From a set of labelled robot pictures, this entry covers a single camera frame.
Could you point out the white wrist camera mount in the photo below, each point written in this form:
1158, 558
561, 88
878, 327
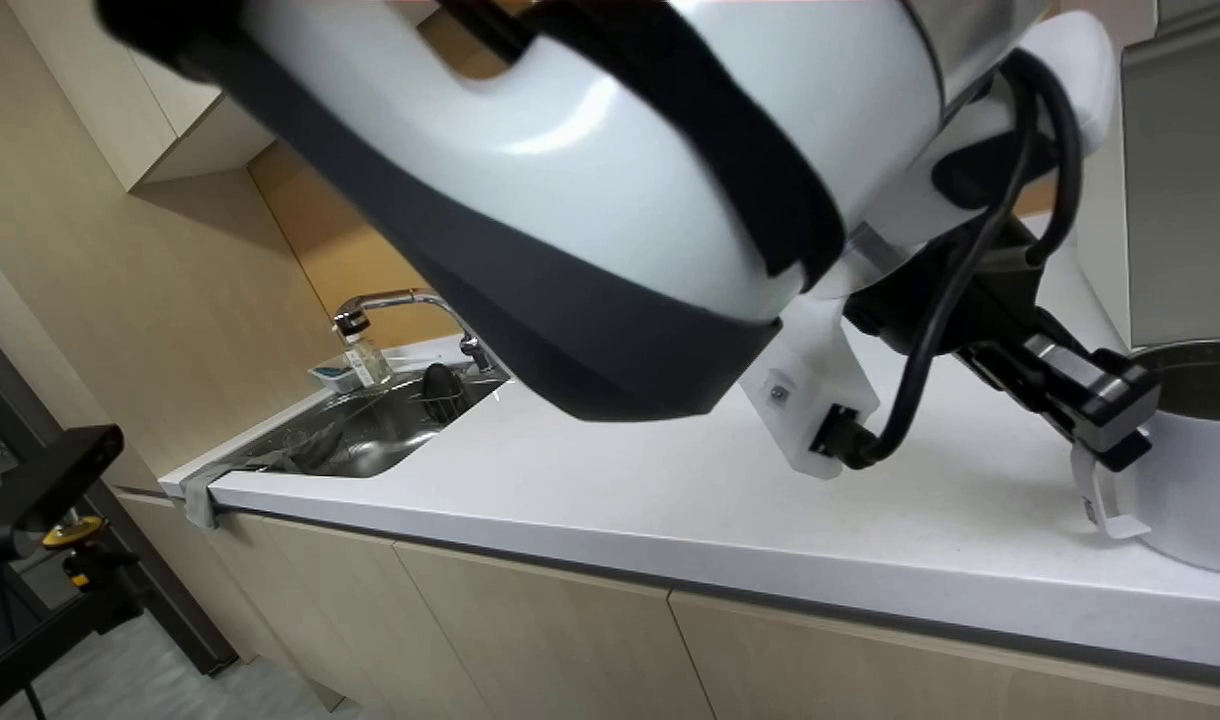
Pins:
802, 379

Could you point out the beige cabinet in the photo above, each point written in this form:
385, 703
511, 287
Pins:
145, 123
431, 634

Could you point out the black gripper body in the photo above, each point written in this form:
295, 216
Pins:
972, 296

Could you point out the chrome faucet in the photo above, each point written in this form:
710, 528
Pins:
377, 323

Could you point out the white mug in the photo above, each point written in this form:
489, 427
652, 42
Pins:
1168, 498

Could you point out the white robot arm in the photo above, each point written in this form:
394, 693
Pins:
667, 203

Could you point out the white coffee maker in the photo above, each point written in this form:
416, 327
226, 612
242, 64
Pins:
1175, 176

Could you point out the beige upper cabinet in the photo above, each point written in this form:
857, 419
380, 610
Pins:
145, 123

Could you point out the beige lower cabinet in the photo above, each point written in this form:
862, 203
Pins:
431, 634

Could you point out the stainless steel sink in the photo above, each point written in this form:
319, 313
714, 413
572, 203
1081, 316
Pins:
360, 435

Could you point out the black tripod stand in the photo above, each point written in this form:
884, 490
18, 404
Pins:
74, 562

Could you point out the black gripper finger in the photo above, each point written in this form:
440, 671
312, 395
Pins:
1097, 403

